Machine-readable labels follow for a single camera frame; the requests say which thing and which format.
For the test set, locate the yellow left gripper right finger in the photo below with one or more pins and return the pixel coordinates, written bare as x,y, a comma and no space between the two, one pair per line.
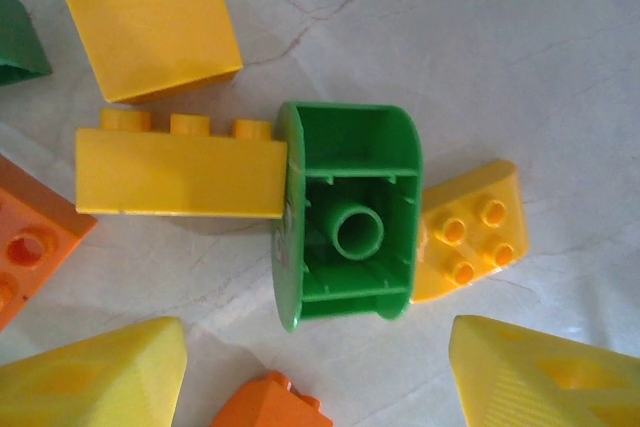
550,387

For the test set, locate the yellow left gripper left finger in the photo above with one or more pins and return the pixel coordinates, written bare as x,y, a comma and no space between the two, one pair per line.
90,387

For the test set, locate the yellow sloped lego brick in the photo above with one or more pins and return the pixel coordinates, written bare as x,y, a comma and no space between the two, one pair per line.
440,277

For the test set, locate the orange sloped lego brick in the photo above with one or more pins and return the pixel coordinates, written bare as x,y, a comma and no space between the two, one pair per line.
270,404

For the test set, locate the orange square lego brick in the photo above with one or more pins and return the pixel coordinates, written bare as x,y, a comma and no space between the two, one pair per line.
35,207

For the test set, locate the long yellow lego brick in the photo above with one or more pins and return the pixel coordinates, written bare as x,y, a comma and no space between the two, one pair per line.
175,172

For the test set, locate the green curved printed lego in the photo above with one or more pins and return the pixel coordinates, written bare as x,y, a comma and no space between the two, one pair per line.
350,132

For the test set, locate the green sloped lego brick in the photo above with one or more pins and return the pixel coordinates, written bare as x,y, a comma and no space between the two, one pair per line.
20,42

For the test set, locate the large yellow lego brick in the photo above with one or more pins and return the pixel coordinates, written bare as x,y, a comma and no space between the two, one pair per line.
145,17

